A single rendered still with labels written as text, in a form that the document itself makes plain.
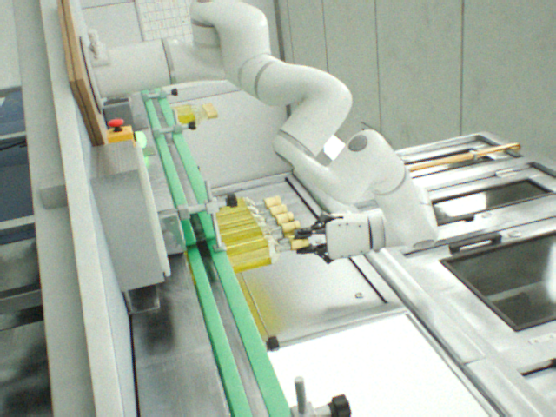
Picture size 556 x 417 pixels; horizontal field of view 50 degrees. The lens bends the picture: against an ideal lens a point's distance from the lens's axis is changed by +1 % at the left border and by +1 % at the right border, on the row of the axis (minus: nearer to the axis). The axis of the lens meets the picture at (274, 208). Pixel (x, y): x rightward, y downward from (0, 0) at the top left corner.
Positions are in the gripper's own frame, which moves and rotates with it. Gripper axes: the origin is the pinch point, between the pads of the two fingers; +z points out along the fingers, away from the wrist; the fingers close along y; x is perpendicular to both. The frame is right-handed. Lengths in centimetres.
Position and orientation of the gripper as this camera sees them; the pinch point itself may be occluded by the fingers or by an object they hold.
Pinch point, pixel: (303, 241)
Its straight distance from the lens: 138.3
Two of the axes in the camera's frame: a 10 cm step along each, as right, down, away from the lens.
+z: -9.9, 1.2, 0.4
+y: -1.2, -8.9, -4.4
